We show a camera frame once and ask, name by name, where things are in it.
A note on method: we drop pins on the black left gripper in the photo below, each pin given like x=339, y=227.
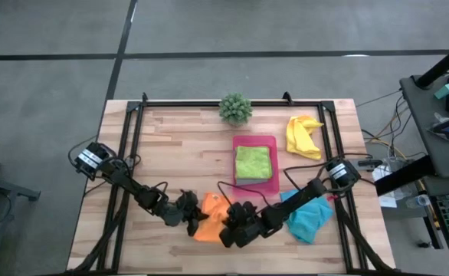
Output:
x=174, y=214

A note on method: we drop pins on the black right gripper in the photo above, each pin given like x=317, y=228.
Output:
x=249, y=232

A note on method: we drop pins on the orange microfiber towel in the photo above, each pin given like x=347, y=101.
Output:
x=211, y=214

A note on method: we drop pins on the green microfiber towel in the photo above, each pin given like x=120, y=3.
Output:
x=253, y=163

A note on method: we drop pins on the yellow microfiber towel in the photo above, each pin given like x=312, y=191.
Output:
x=301, y=138

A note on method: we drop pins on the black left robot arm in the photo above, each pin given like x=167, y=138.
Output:
x=121, y=176

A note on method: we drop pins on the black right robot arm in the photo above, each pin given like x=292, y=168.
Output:
x=309, y=191

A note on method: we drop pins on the blue microfiber towel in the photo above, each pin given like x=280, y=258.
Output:
x=312, y=222

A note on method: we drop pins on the pink plastic bin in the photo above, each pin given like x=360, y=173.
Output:
x=275, y=168

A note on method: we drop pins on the potted succulent plant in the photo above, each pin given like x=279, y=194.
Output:
x=235, y=109

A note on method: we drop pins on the white paper sheet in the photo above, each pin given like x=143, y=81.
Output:
x=385, y=184

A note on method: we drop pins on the black support beam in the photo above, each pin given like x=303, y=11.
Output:
x=404, y=176

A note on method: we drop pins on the workbench with grey legs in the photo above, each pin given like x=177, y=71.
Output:
x=6, y=188

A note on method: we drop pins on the clear plastic bottle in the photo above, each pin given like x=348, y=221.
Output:
x=419, y=201

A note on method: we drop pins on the dark grey desk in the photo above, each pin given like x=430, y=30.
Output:
x=431, y=126
x=448, y=253

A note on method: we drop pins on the teal box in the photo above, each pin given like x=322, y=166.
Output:
x=444, y=91

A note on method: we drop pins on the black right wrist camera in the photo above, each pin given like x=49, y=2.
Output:
x=241, y=210

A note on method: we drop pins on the black aluminium table frame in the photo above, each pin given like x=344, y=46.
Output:
x=228, y=104

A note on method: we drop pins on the black diagonal post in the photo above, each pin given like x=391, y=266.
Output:
x=443, y=63

